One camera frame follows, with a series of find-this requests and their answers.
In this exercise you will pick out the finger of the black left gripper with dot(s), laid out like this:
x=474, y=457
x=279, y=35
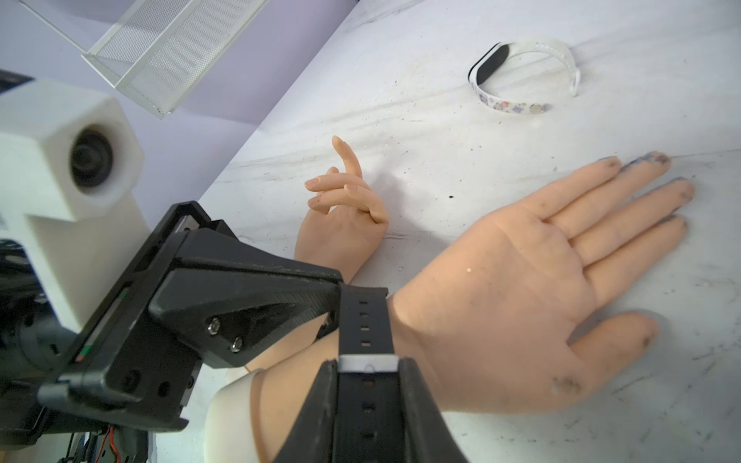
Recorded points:
x=229, y=301

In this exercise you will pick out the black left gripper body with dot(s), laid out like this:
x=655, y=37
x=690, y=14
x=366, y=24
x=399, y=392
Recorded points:
x=135, y=362

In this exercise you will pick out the mannequin hand with bent fingers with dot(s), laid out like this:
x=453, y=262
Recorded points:
x=342, y=229

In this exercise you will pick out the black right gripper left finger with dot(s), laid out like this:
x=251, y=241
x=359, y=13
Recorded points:
x=311, y=438

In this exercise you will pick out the mannequin hand with painted nails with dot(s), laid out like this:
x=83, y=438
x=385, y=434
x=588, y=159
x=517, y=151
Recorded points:
x=488, y=320

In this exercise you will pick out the white mesh two-tier shelf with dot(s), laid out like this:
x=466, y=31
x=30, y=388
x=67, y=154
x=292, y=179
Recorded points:
x=158, y=51

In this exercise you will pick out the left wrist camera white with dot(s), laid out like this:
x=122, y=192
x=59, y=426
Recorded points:
x=69, y=163

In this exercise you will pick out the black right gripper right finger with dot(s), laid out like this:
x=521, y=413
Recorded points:
x=426, y=435

